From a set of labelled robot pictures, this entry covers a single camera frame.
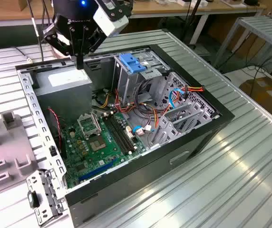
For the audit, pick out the black open PC case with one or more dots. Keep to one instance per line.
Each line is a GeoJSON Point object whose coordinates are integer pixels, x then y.
{"type": "Point", "coordinates": [138, 180]}

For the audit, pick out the green motherboard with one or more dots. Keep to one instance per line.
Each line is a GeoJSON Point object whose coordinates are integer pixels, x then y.
{"type": "Point", "coordinates": [95, 164]}

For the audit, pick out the small brown cardboard box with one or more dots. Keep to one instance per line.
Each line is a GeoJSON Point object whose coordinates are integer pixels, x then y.
{"type": "Point", "coordinates": [25, 4]}

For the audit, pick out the black bracket latch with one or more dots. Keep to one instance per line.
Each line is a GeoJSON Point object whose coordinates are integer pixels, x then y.
{"type": "Point", "coordinates": [33, 199]}

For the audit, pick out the grey metal disk bay cage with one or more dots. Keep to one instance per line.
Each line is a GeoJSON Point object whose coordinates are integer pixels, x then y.
{"type": "Point", "coordinates": [193, 118]}

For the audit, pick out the grey parts rack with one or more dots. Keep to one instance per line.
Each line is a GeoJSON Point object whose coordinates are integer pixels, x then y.
{"type": "Point", "coordinates": [7, 147]}

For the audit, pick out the blue plastic drive latch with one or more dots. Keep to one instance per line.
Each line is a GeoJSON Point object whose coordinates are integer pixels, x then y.
{"type": "Point", "coordinates": [131, 64]}

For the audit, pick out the metal slat side table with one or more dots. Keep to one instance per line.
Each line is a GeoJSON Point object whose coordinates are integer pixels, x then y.
{"type": "Point", "coordinates": [262, 28]}

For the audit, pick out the black device on desk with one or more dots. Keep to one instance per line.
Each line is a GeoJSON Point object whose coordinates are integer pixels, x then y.
{"type": "Point", "coordinates": [250, 2]}

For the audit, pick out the blue expansion slot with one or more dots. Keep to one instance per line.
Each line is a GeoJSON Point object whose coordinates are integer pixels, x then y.
{"type": "Point", "coordinates": [98, 170]}

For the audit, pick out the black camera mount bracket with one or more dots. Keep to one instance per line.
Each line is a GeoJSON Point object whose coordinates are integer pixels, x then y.
{"type": "Point", "coordinates": [120, 10]}

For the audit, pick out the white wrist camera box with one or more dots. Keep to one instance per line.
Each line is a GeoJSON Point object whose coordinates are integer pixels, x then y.
{"type": "Point", "coordinates": [107, 22]}

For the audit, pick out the grey metal expansion bracket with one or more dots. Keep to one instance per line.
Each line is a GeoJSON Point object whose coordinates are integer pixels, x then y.
{"type": "Point", "coordinates": [46, 190]}

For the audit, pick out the black case slider latch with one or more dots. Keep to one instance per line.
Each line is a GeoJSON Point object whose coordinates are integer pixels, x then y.
{"type": "Point", "coordinates": [52, 152]}

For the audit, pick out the grey metal optical drive cage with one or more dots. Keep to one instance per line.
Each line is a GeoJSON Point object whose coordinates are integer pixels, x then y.
{"type": "Point", "coordinates": [126, 83]}

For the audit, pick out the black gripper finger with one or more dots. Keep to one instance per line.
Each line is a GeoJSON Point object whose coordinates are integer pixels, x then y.
{"type": "Point", "coordinates": [51, 36]}
{"type": "Point", "coordinates": [95, 38]}

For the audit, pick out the CPU socket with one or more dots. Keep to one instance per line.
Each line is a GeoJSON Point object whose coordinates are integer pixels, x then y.
{"type": "Point", "coordinates": [97, 143]}

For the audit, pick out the white small boxes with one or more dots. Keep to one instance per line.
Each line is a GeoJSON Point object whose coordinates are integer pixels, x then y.
{"type": "Point", "coordinates": [183, 2]}

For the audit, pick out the long wooden desk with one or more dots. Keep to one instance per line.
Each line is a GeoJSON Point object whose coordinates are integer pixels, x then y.
{"type": "Point", "coordinates": [164, 9]}

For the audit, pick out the large brown cardboard box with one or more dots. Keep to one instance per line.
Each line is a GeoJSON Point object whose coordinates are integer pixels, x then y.
{"type": "Point", "coordinates": [266, 99]}

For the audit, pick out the grey power supply unit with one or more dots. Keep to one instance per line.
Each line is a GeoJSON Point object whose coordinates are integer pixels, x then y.
{"type": "Point", "coordinates": [64, 99]}

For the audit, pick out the black tripod stand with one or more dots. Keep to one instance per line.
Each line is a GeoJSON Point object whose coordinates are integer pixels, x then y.
{"type": "Point", "coordinates": [190, 23]}

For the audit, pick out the black RAM slot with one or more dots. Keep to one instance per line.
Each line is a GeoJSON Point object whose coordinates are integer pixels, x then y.
{"type": "Point", "coordinates": [117, 134]}
{"type": "Point", "coordinates": [126, 134]}
{"type": "Point", "coordinates": [120, 134]}
{"type": "Point", "coordinates": [123, 134]}

